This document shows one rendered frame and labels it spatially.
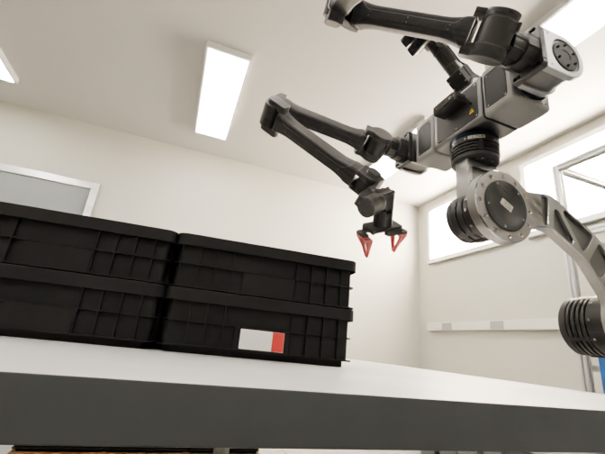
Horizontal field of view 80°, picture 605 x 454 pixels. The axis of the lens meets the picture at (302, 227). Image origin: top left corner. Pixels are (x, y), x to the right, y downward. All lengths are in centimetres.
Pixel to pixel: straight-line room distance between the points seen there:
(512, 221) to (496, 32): 45
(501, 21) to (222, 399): 90
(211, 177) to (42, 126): 173
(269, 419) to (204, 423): 5
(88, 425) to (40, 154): 427
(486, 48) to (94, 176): 388
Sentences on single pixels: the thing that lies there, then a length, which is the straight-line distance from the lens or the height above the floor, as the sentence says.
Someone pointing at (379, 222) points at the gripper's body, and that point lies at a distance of 106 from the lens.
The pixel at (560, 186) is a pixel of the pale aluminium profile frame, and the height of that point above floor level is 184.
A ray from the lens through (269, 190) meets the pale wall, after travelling 439.
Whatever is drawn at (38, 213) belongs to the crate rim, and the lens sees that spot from 83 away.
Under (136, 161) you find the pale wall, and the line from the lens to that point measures 435.
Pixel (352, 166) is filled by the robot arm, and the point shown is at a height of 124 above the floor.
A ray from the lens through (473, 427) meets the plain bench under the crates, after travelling 40.
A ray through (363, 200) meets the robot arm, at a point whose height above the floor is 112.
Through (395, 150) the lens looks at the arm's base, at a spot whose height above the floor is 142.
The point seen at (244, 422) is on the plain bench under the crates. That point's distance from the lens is 29.
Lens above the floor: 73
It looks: 19 degrees up
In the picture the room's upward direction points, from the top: 6 degrees clockwise
